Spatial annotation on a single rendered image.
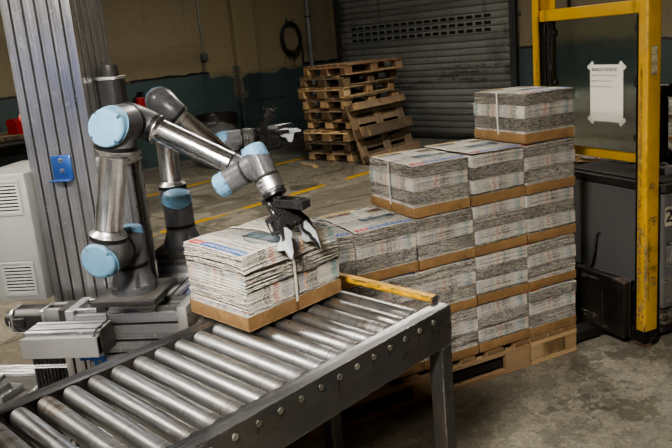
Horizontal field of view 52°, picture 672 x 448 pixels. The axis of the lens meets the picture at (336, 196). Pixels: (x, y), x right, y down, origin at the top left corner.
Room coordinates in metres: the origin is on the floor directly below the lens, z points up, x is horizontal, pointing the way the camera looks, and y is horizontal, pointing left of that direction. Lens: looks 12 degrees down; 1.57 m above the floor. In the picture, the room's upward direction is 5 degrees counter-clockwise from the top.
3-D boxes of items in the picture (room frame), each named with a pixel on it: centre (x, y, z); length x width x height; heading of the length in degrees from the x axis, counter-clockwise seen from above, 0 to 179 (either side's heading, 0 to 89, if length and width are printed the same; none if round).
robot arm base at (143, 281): (2.23, 0.71, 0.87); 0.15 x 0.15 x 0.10
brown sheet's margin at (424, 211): (3.00, -0.37, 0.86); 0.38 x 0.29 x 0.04; 25
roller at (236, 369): (1.66, 0.32, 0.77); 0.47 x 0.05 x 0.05; 45
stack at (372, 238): (2.94, -0.25, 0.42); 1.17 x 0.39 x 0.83; 114
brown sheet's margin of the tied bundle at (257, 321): (1.96, 0.32, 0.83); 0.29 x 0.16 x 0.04; 45
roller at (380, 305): (2.03, -0.05, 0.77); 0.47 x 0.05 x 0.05; 45
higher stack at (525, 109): (3.24, -0.91, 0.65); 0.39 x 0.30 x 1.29; 24
